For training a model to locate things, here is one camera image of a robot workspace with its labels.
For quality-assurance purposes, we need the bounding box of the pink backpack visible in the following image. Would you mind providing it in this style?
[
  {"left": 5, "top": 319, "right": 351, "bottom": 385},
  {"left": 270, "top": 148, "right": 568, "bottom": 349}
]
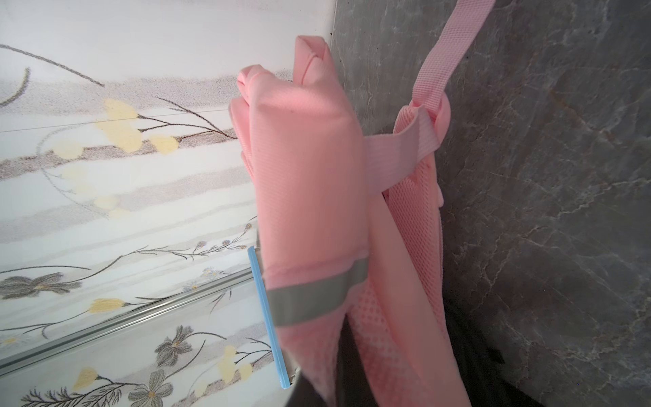
[{"left": 229, "top": 1, "right": 493, "bottom": 406}]

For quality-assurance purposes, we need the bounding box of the black backpack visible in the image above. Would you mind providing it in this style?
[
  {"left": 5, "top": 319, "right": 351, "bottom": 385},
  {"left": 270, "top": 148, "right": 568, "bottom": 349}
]
[{"left": 284, "top": 299, "right": 545, "bottom": 407}]

